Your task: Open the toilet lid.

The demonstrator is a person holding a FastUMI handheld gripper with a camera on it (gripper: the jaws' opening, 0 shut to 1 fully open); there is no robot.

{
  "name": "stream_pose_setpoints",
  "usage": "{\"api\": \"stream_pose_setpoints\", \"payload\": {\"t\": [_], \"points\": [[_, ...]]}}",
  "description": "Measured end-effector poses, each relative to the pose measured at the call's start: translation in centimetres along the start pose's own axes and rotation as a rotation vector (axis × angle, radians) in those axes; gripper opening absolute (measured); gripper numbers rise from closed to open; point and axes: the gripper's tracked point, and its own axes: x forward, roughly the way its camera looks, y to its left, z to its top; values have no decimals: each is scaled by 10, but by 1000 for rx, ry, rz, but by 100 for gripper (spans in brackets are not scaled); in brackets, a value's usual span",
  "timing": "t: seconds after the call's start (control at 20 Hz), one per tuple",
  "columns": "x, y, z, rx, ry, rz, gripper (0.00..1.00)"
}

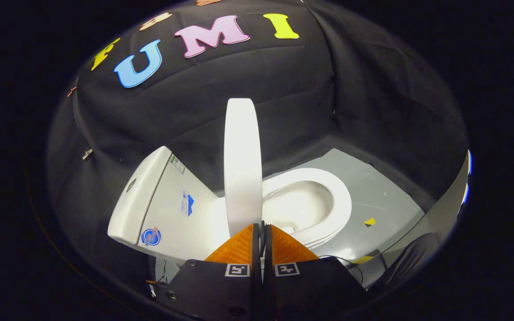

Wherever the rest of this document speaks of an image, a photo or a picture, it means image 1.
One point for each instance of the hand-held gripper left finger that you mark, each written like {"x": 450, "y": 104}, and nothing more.
{"x": 221, "y": 294}

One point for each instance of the yellow floor tape mark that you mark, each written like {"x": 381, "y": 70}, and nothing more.
{"x": 370, "y": 221}

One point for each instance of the white toilet lid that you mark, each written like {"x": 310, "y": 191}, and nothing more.
{"x": 242, "y": 169}

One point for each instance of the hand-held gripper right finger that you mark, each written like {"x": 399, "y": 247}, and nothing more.
{"x": 301, "y": 294}

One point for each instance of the silver clothespin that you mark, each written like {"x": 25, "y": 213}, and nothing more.
{"x": 87, "y": 154}

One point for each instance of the copper clothespin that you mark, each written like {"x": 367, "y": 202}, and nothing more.
{"x": 72, "y": 91}

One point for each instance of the white toilet seat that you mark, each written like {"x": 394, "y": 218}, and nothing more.
{"x": 339, "y": 198}

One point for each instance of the white toilet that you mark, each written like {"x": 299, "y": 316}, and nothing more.
{"x": 172, "y": 223}

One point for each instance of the black backdrop cloth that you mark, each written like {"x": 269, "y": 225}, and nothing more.
{"x": 283, "y": 89}

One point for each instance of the person's dark trouser leg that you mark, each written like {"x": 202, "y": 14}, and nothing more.
{"x": 413, "y": 254}

